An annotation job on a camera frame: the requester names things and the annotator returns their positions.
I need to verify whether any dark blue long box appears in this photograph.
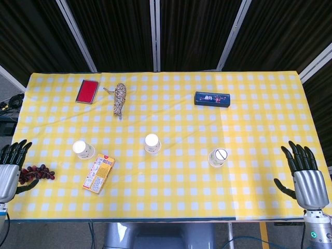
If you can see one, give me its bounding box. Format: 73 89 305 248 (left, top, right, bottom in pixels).
194 91 231 108

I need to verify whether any paper cup with lined base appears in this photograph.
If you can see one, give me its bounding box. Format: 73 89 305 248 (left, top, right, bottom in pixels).
207 148 229 169

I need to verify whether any black cable bundle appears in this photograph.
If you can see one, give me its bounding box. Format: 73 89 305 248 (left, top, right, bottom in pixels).
0 93 25 113

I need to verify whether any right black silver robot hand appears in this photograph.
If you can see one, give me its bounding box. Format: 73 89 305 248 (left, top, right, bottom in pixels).
273 141 330 209

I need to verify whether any beige braided rope bundle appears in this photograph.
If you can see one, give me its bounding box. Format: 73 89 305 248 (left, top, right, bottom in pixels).
103 82 128 120

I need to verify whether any yellow snack box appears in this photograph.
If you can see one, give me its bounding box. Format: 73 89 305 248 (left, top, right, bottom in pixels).
82 154 116 195

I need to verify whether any black pleated partition panel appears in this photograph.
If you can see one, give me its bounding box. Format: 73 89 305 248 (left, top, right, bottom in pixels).
0 0 90 80
303 53 332 167
159 0 243 71
66 0 156 73
225 0 332 76

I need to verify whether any red flat case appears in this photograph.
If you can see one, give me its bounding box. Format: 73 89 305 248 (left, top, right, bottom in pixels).
75 79 100 105

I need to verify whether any black equipment box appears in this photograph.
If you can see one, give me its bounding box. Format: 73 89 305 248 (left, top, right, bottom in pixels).
0 115 19 137

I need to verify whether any grey robot torso base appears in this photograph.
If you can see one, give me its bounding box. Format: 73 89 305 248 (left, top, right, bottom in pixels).
103 222 217 249

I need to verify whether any white paper cup leaf print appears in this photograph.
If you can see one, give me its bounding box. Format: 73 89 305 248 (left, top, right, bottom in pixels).
144 133 162 155
72 140 96 160

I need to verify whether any yellow white checkered tablecloth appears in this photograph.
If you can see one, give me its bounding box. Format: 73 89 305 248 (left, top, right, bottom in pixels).
6 71 332 221

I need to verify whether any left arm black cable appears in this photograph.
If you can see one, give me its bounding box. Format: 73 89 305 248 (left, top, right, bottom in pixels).
5 211 11 249

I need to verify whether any blue floor cable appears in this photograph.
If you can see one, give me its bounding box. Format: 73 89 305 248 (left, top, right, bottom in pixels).
227 234 303 249

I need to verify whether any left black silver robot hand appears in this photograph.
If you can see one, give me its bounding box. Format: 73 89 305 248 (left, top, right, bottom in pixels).
0 139 39 203

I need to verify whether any dark red grape bunch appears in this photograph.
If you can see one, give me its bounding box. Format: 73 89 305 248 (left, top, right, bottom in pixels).
18 164 56 185

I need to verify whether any white partition frame post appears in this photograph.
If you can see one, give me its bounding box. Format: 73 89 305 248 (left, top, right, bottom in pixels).
0 64 26 93
56 0 98 73
216 0 251 71
149 0 161 72
299 43 332 79

